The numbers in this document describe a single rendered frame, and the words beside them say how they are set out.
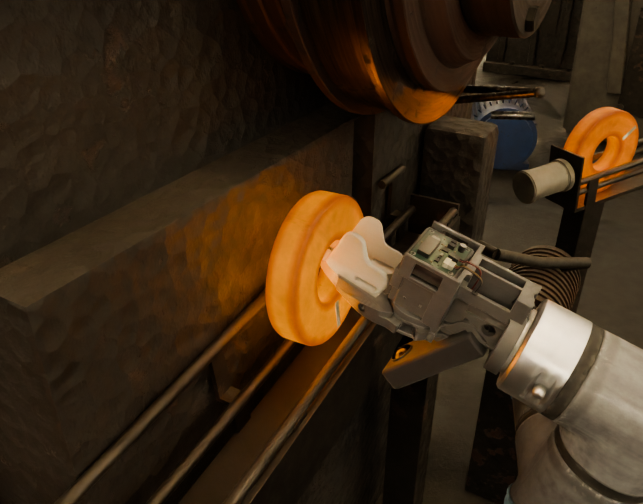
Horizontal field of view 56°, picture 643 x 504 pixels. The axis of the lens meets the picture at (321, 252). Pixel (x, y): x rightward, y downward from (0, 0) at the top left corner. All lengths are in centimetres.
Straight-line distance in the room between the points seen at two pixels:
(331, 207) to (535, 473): 31
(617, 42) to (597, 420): 297
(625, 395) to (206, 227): 36
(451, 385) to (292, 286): 115
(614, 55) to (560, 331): 295
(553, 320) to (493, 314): 5
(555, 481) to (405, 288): 21
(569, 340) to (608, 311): 155
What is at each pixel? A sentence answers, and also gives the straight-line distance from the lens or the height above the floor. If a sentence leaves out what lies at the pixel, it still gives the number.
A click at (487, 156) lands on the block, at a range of 95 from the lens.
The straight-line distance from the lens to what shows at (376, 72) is 53.
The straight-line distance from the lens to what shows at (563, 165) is 114.
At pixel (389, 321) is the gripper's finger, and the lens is 54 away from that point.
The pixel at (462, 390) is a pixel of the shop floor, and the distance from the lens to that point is 164.
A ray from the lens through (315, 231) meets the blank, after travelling 55.
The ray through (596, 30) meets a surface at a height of 56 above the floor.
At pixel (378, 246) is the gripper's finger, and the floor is 80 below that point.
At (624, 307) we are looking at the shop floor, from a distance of 212.
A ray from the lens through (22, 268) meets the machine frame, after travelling 46.
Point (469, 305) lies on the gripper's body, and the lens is 54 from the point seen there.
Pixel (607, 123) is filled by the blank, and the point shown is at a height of 76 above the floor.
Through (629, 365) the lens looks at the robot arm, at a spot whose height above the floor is 77.
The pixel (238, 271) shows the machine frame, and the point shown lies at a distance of 58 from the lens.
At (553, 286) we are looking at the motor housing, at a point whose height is 52.
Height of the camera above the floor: 109
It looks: 30 degrees down
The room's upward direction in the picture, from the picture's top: straight up
